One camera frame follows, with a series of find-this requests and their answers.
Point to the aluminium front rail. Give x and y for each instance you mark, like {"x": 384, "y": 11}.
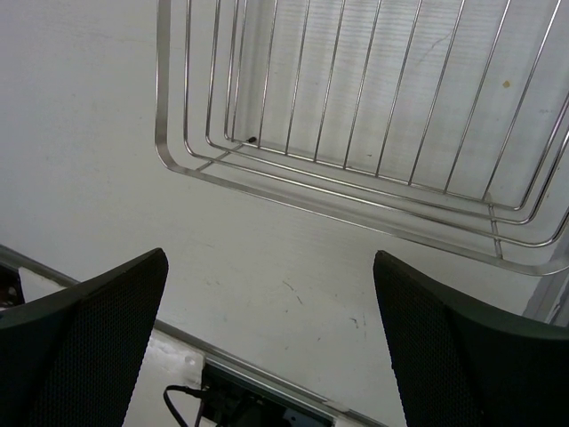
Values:
{"x": 214, "y": 356}

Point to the wire dish rack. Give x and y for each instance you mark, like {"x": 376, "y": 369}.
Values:
{"x": 442, "y": 123}

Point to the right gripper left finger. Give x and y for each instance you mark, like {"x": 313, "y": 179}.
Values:
{"x": 72, "y": 358}

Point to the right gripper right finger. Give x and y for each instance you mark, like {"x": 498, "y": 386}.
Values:
{"x": 459, "y": 361}

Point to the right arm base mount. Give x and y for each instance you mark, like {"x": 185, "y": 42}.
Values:
{"x": 230, "y": 397}

